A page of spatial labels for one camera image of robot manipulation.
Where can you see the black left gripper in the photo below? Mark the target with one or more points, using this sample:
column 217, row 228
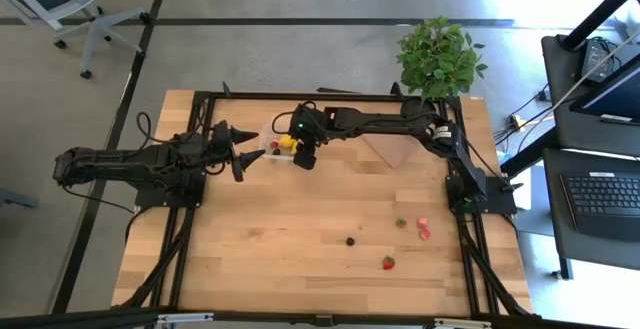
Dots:
column 222, row 144

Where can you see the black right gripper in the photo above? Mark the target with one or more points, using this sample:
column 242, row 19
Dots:
column 310, row 124

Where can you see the yellow toy lemon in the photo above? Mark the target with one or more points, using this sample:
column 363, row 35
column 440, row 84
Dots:
column 287, row 141

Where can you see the pink toy strawberry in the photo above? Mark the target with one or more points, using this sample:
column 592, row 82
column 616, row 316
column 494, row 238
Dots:
column 423, row 222

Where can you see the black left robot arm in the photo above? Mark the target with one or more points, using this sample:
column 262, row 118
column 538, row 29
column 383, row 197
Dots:
column 125, row 161

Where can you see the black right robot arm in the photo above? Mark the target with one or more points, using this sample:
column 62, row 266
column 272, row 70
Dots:
column 390, row 121

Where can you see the clear plastic tupperware container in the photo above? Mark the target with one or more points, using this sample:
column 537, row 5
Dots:
column 267, row 134

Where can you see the folded beige cloth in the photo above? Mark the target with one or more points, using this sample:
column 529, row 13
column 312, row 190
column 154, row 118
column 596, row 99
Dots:
column 392, row 149

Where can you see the green leafy potted tree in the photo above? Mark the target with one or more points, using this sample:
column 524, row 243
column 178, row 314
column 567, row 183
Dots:
column 440, row 59

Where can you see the yellow power strip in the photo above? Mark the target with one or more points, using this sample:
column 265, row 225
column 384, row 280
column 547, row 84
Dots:
column 517, row 121

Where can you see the black rig crossbeam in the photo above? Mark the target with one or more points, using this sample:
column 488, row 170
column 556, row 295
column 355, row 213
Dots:
column 75, row 319

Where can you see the black desk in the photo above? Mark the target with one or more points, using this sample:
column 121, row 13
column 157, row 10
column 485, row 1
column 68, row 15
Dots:
column 565, row 134

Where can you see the black keyboard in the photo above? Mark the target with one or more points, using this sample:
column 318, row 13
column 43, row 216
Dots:
column 600, row 199

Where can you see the black power brick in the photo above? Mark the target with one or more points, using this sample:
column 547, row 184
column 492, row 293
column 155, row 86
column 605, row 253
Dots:
column 597, row 59

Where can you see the black computer monitor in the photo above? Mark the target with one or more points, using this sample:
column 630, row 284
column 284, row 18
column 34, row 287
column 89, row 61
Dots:
column 615, row 94

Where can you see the black diagonal pole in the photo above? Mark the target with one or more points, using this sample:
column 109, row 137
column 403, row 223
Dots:
column 600, row 11

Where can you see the black aluminium table frame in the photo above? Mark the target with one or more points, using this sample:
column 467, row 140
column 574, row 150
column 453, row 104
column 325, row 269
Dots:
column 300, row 96

